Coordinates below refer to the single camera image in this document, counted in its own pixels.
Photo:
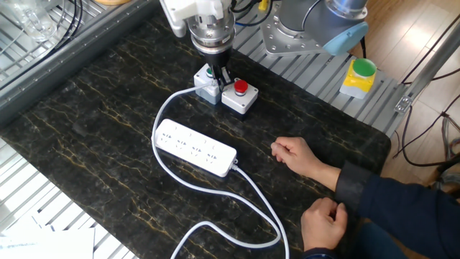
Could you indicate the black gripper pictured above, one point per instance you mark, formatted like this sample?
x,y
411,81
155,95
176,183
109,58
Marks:
x,y
216,59

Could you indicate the white power strip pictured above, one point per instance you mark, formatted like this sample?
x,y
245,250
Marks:
x,y
194,147

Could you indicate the person left forearm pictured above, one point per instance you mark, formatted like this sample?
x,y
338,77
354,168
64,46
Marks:
x,y
320,254

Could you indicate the person right forearm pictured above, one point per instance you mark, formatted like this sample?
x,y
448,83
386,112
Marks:
x,y
395,201

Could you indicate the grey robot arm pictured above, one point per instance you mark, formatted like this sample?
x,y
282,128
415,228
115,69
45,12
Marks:
x,y
323,21

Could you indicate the person right hand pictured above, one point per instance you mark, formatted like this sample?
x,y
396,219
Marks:
x,y
298,154

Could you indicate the person left hand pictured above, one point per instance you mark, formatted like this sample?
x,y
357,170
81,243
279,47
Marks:
x,y
323,223

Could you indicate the grey box green push button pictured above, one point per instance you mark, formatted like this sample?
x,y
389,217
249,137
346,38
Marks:
x,y
208,96

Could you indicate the grey box red push button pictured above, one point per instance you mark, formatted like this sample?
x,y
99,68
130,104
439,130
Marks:
x,y
239,102

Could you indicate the yellow plastic clip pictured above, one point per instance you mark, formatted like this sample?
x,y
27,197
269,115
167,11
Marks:
x,y
263,4

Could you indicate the round wooden stand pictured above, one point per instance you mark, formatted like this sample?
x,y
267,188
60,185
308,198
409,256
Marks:
x,y
111,1

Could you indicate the black marble pattern slab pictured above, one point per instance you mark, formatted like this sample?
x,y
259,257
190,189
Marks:
x,y
108,144

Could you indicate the yellow box large green button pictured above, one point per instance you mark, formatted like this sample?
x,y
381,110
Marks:
x,y
357,84

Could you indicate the grey aluminium beam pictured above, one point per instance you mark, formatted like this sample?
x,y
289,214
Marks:
x,y
54,68

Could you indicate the clear plastic container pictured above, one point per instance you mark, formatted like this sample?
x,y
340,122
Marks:
x,y
28,21

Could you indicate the blue trousers leg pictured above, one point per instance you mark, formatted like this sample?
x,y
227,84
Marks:
x,y
377,244

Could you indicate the white paper sheets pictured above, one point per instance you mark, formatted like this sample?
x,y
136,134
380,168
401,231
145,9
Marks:
x,y
54,244

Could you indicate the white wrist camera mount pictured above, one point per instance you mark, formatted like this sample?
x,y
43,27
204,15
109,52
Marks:
x,y
187,7

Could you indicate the aluminium frame pole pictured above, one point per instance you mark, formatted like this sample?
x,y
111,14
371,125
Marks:
x,y
431,66

